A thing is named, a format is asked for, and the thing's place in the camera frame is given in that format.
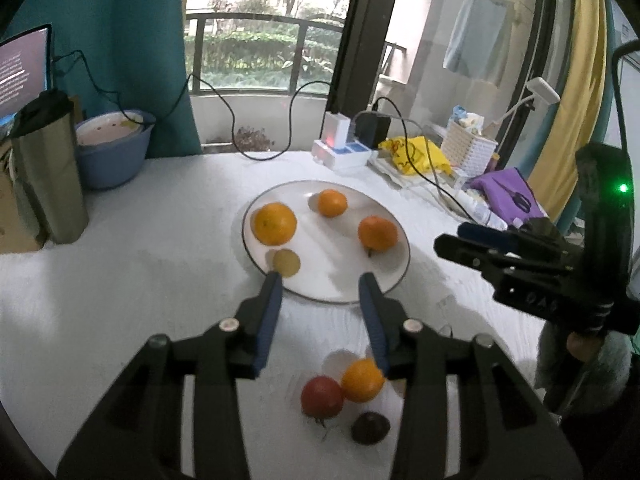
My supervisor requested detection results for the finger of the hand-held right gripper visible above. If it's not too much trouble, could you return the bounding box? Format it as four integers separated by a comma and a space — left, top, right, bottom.
457, 217, 577, 257
433, 232, 571, 282

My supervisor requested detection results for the red apple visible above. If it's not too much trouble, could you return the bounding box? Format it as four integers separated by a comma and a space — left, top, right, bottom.
300, 376, 345, 421

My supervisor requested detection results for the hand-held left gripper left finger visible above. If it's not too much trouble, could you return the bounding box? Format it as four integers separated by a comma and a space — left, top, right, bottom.
55, 271, 284, 480

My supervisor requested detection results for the white bowl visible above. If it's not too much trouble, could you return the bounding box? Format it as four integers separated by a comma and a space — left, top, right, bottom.
75, 112, 146, 147

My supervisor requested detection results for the teal curtain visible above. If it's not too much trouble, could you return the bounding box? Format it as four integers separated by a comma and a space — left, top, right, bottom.
10, 0, 203, 160

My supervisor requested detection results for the white woven basket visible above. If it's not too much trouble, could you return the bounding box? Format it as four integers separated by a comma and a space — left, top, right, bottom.
440, 119, 499, 179

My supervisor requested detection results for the white desk lamp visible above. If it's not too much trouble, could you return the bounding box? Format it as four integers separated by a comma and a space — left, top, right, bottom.
491, 77, 561, 127

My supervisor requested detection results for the yellow plastic bag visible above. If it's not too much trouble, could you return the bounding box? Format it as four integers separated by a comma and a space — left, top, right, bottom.
378, 135, 452, 177

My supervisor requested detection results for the white round plate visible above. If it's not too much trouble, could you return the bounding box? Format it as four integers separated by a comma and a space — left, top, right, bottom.
242, 180, 411, 304

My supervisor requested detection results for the black power adapter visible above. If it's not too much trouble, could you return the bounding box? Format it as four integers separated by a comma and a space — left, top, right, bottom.
354, 112, 391, 149

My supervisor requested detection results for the white power strip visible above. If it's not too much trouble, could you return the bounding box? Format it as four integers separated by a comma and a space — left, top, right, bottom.
311, 111, 379, 175

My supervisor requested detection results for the small yellow-green fruit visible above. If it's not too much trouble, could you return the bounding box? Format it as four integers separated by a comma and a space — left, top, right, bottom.
271, 248, 302, 278

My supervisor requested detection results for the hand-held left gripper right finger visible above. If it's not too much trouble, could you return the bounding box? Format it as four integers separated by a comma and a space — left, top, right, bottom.
358, 272, 584, 480

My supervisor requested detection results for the white tube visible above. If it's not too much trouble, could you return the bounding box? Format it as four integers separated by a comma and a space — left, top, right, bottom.
454, 191, 507, 230

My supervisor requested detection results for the computer monitor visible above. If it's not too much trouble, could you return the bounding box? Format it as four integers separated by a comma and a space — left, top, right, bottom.
0, 23, 54, 128

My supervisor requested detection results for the stainless steel tumbler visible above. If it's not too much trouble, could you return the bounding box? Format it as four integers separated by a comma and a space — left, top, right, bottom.
10, 89, 91, 246

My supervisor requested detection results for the yellow curtain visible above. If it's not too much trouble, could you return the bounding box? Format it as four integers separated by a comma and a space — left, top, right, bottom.
527, 0, 608, 211

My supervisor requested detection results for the person's right forearm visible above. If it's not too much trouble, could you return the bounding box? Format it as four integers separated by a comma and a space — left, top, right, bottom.
534, 322, 634, 415

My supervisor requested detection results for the black balcony railing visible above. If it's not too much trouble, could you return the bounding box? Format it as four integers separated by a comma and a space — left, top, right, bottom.
185, 11, 347, 95

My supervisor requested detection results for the black adapter cable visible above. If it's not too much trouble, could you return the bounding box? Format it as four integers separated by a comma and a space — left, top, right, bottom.
372, 96, 473, 223

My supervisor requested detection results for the orange mandarin with stem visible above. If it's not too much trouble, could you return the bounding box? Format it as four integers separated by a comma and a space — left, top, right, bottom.
357, 215, 399, 256

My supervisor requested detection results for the small round orange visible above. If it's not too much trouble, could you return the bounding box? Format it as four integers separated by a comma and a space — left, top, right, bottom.
317, 189, 349, 218

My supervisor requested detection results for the long black cable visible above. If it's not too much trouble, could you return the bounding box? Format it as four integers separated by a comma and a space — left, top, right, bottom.
51, 50, 333, 162

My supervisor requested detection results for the light blue hanging shirt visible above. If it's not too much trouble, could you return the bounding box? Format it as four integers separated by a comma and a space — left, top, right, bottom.
442, 0, 522, 85

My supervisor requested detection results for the dark purple passion fruit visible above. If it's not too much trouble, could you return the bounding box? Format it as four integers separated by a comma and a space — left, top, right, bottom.
350, 411, 391, 446

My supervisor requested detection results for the large orange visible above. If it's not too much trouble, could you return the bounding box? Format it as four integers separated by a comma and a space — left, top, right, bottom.
253, 202, 298, 246

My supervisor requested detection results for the blue plastic basin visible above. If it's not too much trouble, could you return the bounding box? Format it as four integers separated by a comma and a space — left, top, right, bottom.
74, 109, 157, 191

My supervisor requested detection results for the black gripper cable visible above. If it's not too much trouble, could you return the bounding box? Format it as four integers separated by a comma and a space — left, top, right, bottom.
611, 39, 640, 153

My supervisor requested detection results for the purple cloth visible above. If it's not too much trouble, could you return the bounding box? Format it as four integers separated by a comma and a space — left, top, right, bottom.
469, 169, 550, 227

